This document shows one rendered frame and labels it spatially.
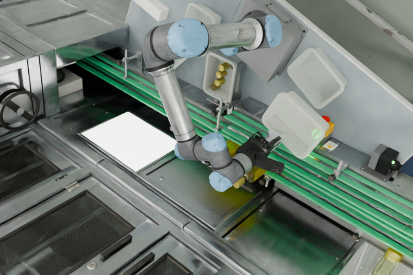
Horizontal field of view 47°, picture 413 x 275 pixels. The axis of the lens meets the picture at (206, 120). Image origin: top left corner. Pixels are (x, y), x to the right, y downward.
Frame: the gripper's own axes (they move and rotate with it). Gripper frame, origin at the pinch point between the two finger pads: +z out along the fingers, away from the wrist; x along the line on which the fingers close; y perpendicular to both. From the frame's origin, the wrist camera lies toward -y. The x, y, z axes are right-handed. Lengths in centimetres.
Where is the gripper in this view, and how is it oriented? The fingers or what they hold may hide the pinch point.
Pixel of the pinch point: (283, 137)
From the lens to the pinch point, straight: 183.3
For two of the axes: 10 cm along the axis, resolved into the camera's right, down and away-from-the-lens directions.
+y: -6.9, -6.6, 3.1
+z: 7.0, -4.7, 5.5
